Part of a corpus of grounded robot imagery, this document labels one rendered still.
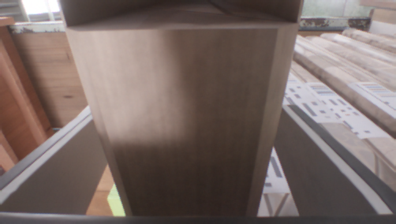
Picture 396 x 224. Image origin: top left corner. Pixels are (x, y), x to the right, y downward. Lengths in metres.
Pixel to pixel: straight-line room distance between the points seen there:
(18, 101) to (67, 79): 0.32
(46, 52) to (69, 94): 0.32
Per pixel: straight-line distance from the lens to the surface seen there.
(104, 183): 2.31
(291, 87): 0.20
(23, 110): 1.73
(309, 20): 1.44
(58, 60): 1.71
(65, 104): 1.86
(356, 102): 0.24
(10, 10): 8.37
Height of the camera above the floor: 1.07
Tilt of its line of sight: 1 degrees up
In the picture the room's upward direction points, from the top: 90 degrees counter-clockwise
